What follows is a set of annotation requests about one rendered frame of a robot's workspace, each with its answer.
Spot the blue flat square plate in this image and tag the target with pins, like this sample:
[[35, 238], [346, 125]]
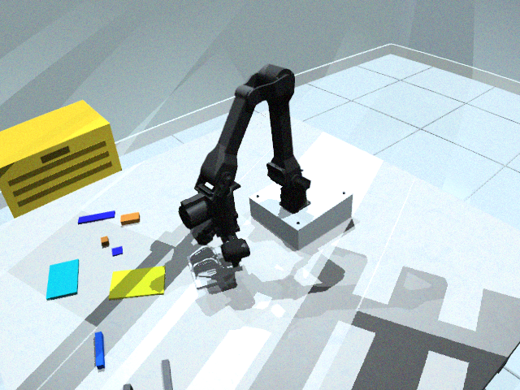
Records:
[[117, 251]]

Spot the grey rectangular bar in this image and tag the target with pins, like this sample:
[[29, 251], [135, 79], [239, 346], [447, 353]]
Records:
[[166, 372]]

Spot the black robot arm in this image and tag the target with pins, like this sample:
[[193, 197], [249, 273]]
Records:
[[272, 84]]

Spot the yellow flat square plate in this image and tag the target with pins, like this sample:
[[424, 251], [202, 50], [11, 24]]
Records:
[[137, 283]]

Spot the cyan flat rectangular plate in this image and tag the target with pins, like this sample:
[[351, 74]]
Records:
[[63, 279]]

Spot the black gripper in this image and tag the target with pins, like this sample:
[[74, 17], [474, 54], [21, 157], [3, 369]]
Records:
[[232, 250]]

